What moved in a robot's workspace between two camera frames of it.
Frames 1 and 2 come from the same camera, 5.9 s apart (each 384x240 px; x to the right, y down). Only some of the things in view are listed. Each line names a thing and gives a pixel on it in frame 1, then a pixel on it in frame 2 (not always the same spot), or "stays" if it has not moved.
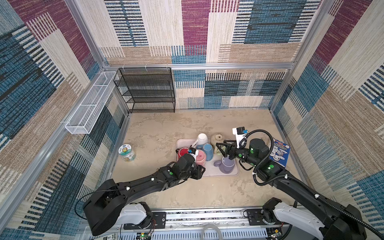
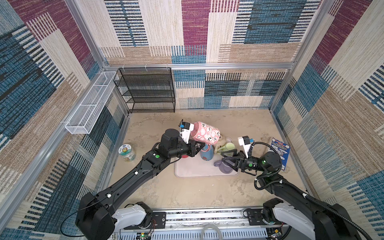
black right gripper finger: (227, 145) to (232, 155)
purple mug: (226, 165) stays
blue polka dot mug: (208, 149) stays
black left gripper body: (196, 173) to (191, 150)
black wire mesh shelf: (146, 88) stays
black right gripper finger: (225, 154) to (233, 163)
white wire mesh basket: (85, 118) stays
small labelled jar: (126, 151) stays
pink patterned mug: (201, 158) to (204, 132)
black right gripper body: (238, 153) to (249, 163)
